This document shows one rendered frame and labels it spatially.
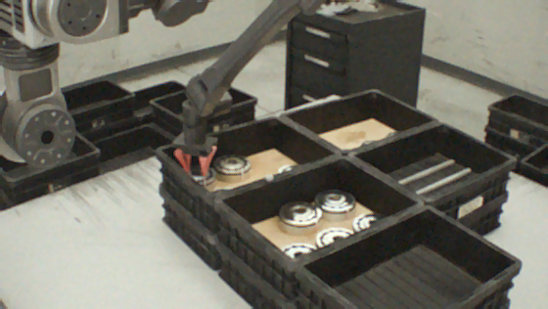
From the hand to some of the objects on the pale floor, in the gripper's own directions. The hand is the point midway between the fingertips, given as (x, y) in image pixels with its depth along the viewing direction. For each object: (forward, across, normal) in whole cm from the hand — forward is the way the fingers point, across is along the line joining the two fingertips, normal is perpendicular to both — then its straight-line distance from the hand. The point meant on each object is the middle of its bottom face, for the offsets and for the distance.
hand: (196, 171), depth 172 cm
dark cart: (+89, +10, +185) cm, 206 cm away
